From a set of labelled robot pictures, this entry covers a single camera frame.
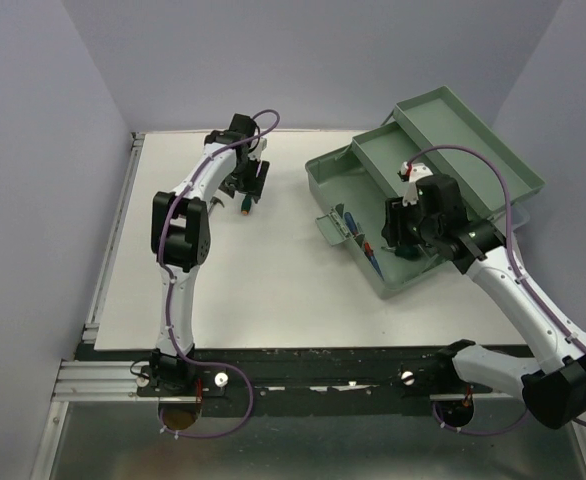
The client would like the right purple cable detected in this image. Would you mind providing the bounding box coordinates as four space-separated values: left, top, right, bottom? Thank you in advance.
402 145 586 436

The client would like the aluminium extrusion frame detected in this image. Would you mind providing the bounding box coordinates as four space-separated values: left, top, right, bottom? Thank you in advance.
30 361 160 479

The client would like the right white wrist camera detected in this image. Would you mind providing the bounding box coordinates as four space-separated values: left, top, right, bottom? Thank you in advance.
399 162 433 207

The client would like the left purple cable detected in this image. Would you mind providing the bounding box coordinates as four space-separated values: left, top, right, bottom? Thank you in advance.
157 109 281 441

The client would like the green orange stubby screwdriver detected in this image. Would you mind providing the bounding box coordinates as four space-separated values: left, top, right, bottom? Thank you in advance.
241 196 253 215

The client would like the purple cable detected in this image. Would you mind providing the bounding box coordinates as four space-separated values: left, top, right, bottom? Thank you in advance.
157 109 281 441
402 145 586 436

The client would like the grey translucent tool box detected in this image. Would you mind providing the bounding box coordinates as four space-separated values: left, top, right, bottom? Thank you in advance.
305 86 545 299

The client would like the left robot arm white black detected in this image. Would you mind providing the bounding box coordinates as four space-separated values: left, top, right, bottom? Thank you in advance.
149 113 270 395

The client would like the black mounting rail base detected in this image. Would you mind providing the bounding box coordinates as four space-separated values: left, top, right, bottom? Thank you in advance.
136 347 472 418

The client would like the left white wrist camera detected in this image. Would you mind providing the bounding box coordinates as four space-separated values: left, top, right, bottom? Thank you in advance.
248 137 267 162

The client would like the red blue screwdriver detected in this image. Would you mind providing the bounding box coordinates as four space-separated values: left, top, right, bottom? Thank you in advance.
363 241 383 278

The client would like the small claw hammer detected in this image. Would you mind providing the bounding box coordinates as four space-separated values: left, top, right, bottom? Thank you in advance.
208 196 225 214

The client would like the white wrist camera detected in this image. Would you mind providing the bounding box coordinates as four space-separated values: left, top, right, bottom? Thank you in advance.
248 137 267 162
399 162 433 207

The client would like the blue handled screwdriver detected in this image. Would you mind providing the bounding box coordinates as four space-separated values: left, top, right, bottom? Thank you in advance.
343 211 359 238

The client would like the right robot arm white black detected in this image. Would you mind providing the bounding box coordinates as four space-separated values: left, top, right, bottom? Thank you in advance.
382 172 586 429

